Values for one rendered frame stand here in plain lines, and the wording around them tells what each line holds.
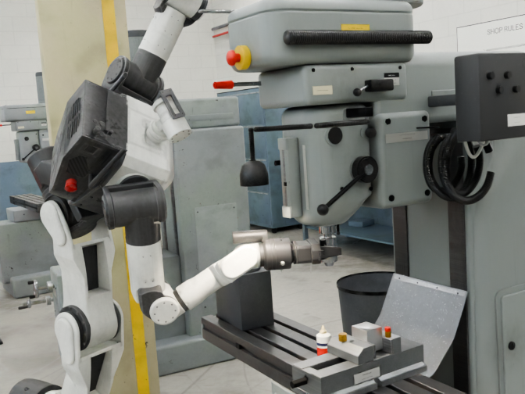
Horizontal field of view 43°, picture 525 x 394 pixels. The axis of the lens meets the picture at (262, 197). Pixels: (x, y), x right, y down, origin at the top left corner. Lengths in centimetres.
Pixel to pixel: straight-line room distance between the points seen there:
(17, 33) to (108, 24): 741
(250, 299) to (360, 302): 159
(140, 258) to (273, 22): 67
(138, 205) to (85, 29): 181
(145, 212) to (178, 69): 983
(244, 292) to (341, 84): 82
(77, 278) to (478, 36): 560
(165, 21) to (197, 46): 967
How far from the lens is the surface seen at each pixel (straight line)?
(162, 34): 199
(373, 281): 416
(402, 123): 185
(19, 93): 1069
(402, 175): 185
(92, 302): 209
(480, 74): 169
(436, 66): 196
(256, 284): 223
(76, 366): 213
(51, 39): 333
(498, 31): 692
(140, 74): 197
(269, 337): 217
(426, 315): 210
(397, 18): 185
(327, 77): 170
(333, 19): 172
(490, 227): 201
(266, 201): 919
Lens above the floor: 161
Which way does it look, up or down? 7 degrees down
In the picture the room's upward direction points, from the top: 4 degrees counter-clockwise
